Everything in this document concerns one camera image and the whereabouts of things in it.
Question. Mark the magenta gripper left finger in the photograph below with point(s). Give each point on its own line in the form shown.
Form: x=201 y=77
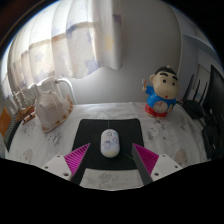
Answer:
x=66 y=166

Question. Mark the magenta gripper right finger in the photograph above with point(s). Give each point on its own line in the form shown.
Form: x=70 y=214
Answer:
x=151 y=166

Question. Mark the white patterned computer mouse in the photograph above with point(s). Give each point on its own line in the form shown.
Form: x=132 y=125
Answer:
x=109 y=143

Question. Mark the black mouse pad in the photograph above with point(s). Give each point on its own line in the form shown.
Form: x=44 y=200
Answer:
x=89 y=132

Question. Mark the white patterned tablecloth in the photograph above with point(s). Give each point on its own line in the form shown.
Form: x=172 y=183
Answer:
x=178 y=136

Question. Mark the white cloth bag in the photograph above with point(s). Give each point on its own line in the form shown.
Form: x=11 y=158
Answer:
x=50 y=107

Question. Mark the cartoon boy figurine clock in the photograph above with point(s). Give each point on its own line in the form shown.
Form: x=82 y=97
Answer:
x=162 y=92

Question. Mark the small wooden item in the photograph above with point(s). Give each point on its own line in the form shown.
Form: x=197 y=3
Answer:
x=25 y=115

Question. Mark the black box device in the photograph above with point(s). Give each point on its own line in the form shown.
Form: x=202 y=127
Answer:
x=213 y=144

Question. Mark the black wifi router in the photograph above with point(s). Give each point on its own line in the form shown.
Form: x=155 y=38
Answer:
x=192 y=107

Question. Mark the black computer monitor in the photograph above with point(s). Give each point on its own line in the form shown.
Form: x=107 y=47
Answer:
x=214 y=101

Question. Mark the white patterned curtain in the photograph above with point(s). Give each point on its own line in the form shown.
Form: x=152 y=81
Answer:
x=69 y=38

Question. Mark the white wall shelf unit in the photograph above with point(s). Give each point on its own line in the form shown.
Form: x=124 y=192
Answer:
x=196 y=58

